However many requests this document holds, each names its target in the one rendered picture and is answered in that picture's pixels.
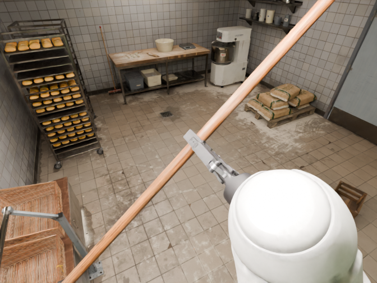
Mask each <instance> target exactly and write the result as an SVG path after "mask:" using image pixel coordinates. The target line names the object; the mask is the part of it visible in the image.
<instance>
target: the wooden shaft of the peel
mask: <svg viewBox="0 0 377 283"><path fill-rule="evenodd" d="M334 1H335V0H318V1H317V2H316V3H315V4H314V5H313V6H312V8H311V9H310V10H309V11H308V12H307V13H306V15H305V16H304V17H303V18H302V19H301V20H300V21H299V22H298V23H297V24H296V25H295V27H294V28H293V29H292V30H291V31H290V32H289V33H288V34H287V35H286V36H285V37H284V39H283V40H282V41H281V42H280V43H279V44H278V45H277V46H276V47H275V48H274V49H273V50H272V52H271V53H270V54H269V55H268V56H267V57H266V59H265V60H264V61H263V62H262V63H261V64H260V65H259V66H258V67H257V68H256V69H255V71H254V72H253V73H252V74H251V75H250V76H249V77H248V78H247V79H246V80H245V81H244V83H243V84H242V85H241V86H240V87H239V88H238V89H237V90H236V91H235V92H234V93H233V94H232V96H231V97H230V98H229V99H228V100H227V101H226V102H225V104H224V105H222V106H221V108H220V109H219V110H218V111H217V112H216V113H215V115H214V116H213V117H212V118H211V119H210V120H209V121H208V122H207V123H206V124H205V125H204V127H203V128H202V129H201V130H200V131H199V132H198V133H197V136H198V137H199V138H200V139H201V140H204V141H206V140H207V139H208V138H209V137H210V136H211V135H212V133H213V132H215V131H216V129H217V128H218V127H219V126H220V125H221V124H222V123H223V122H224V121H225V119H226V118H227V117H228V116H229V115H230V114H231V113H232V112H233V111H234V110H235V109H236V108H237V107H238V105H239V104H240V103H241V102H242V101H243V100H244V99H245V98H246V97H247V96H248V95H249V94H250V93H251V91H252V90H253V89H254V88H255V87H256V86H257V85H258V83H259V82H261V81H262V79H263V78H265V76H266V75H267V74H268V73H269V72H270V71H271V70H272V68H273V67H274V66H275V65H276V64H277V63H278V62H279V61H280V60H281V59H282V58H283V57H284V56H285V54H286V53H287V52H288V51H289V50H290V49H291V48H292V47H293V46H294V45H295V44H296V43H297V42H298V40H299V39H300V38H301V37H302V36H303V35H304V34H305V33H306V32H307V31H308V30H309V28H311V27H312V25H313V24H314V23H315V22H316V21H317V20H318V18H319V17H320V16H321V15H322V14H323V13H324V12H325V11H326V10H327V9H328V8H329V7H330V6H331V5H332V3H333V2H334ZM194 153H195V152H194V151H193V150H192V147H191V145H189V143H188V144H187V145H186V146H185V147H184V148H183V150H181V152H180V153H179V154H178V155H177V156H176V157H175V159H174V160H173V161H172V162H171V163H170V164H169V165H168V166H167V167H166V168H165V169H164V171H163V172H162V173H161V174H160V175H159V176H158V177H157V178H156V179H155V180H154V181H153V183H152V184H151V185H150V186H149V187H148V188H147V189H146V190H145V191H144V192H143V193H142V195H141V196H140V197H139V198H138V199H137V200H136V202H135V203H134V204H133V205H132V206H131V207H130V208H129V209H128V210H127V211H126V212H125V213H124V215H123V216H122V217H121V218H120V219H119V220H118V221H117V222H116V223H115V224H114V225H113V227H112V228H111V229H110V230H109V231H108V232H107V233H106V234H105V235H104V236H103V237H102V239H101V240H100V241H99V242H98V243H97V244H96V245H95V247H93V249H92V250H91V251H90V252H89V253H88V254H87V255H86V256H85V257H84V259H83V260H82V261H81V262H80V263H79V264H78V265H77V266H76V267H75V268H74V269H73V271H72V272H71V273H70V274H69V275H68V276H67V277H66V278H65V279H64V280H63V281H62V283H75V282H76V281H77V280H78V279H79V278H80V277H81V276H82V275H83V274H84V272H85V271H86V270H87V269H88V268H89V267H90V266H91V265H92V264H93V263H94V262H95V261H96V260H97V259H98V257H99V256H100V255H101V254H102V253H103V252H104V251H105V250H106V249H107V248H108V247H109V246H110V245H111V243H112V242H113V241H114V240H115V239H116V238H117V237H118V235H119V234H120V233H121V232H122V231H123V230H124V229H125V228H126V227H127V226H128V225H129V224H130V223H131V221H132V220H133V219H134V218H135V217H136V216H137V215H138V214H139V213H140V212H141V211H142V210H143V209H144V207H145V206H146V205H147V204H148V203H149V202H150V201H151V200H152V199H153V198H154V197H155V196H156V195H157V193H158V192H159V191H160V190H161V189H162V188H163V187H164V186H165V184H166V183H167V182H168V181H169V180H170V179H171V178H172V177H173V176H174V175H175V174H176V173H177V172H178V170H179V169H180V168H181V167H182V166H183V165H184V164H185V163H186V162H187V161H188V160H189V159H190V158H191V156H192V155H193V154H194Z"/></svg>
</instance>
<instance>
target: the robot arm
mask: <svg viewBox="0 0 377 283"><path fill-rule="evenodd" d="M183 138H184V139H185V140H186V141H187V142H188V143H189V145H191V147H192V150H193V151H194V152H195V153H196V154H197V156H198V157H199V158H200V159H201V160H202V162H203V163H204V164H205V165H206V167H207V168H208V170H209V172H211V173H213V174H214V175H215V176H216V177H217V179H218V181H219V182H220V183H221V184H225V186H226V187H225V189H224V192H223V196H224V199H225V200H226V201H227V202H228V204H229V205H230V208H229V214H228V231H229V237H230V240H231V247H232V253H233V257H234V260H235V266H236V272H237V279H238V283H371V282H370V280H369V279H368V277H367V276H366V274H365V273H364V271H363V263H362V253H361V252H360V250H359V249H358V248H357V230H356V225H355V222H354V219H353V217H352V215H351V213H350V211H349V209H348V207H347V206H346V204H345V203H344V201H343V200H342V198H341V197H340V196H339V195H338V194H337V193H336V192H335V191H334V190H333V189H332V188H331V187H330V186H329V185H328V184H326V183H325V182H324V181H322V180H321V179H319V178H318V177H316V176H314V175H312V174H310V173H307V172H305V171H301V170H298V169H293V170H271V171H260V172H257V173H255V174H253V175H252V174H250V173H242V174H239V173H238V172H237V171H236V170H234V169H233V168H232V167H231V166H230V165H228V164H226V163H225V161H224V160H222V159H221V157H220V156H219V155H217V154H216V153H215V151H212V150H213V149H212V148H211V147H210V146H209V145H208V144H207V143H206V142H205V141H204V140H201V139H200V138H199V137H198V136H197V135H196V134H195V133H194V132H193V131H192V130H191V129H190V130H189V131H188V132H187V133H186V134H185V135H184V136H183Z"/></svg>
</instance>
